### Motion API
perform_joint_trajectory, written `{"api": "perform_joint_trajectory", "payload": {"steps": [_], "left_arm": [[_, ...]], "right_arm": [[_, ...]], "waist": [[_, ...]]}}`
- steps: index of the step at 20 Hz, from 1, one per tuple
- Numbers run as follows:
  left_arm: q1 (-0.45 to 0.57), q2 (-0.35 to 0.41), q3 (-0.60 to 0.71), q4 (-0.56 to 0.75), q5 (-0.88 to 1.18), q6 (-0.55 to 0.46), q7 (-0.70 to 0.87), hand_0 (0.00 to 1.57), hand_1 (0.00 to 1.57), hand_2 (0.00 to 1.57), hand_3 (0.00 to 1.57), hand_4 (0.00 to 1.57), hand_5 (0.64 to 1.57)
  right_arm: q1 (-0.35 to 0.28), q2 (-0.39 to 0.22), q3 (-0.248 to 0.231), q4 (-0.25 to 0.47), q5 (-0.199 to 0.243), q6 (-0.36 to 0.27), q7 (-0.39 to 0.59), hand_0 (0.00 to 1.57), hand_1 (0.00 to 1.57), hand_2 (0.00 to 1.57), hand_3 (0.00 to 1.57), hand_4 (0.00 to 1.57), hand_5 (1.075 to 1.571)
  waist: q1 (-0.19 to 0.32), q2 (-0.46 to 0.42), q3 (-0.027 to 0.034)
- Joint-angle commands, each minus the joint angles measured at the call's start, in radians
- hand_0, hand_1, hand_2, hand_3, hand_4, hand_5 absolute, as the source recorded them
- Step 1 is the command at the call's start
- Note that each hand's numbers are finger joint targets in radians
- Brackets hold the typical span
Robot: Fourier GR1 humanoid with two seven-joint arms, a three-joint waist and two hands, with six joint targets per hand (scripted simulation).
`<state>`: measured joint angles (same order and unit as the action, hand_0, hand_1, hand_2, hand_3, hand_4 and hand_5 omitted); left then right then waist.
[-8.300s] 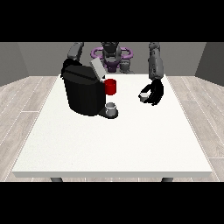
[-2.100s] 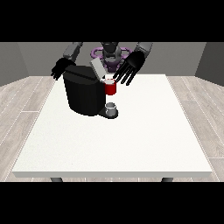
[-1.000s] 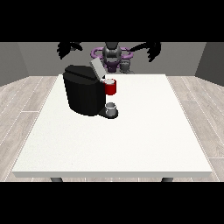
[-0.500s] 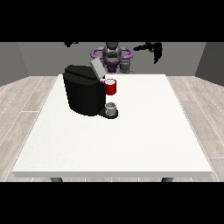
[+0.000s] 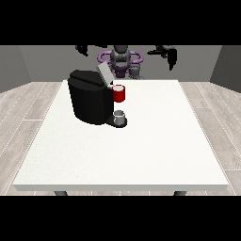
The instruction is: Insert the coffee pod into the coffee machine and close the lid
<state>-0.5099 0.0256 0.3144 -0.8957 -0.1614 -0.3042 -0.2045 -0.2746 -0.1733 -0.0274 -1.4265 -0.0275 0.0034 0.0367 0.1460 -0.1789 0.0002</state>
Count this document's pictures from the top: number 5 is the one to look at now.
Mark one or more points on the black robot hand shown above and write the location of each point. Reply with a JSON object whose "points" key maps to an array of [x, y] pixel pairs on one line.
{"points": [[83, 49], [172, 56]]}

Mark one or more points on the small grey coffee pod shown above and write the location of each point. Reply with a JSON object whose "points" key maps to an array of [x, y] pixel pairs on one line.
{"points": [[134, 72]]}

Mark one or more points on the grey robot trunk purple rings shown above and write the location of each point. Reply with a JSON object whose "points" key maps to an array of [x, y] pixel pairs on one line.
{"points": [[119, 59]]}

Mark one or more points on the black coffee machine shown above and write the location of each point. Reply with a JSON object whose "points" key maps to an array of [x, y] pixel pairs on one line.
{"points": [[89, 100]]}

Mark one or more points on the dark table leg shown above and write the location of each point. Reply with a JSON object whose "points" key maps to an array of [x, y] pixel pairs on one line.
{"points": [[180, 193], [61, 193]]}

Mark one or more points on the small grey cup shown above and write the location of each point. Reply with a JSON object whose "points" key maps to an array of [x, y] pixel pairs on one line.
{"points": [[119, 118]]}

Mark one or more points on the red pod holder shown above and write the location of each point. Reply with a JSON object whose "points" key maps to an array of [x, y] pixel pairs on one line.
{"points": [[119, 94]]}

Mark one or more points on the pale grey machine lid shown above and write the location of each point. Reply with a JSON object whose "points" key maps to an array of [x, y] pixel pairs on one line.
{"points": [[105, 73]]}

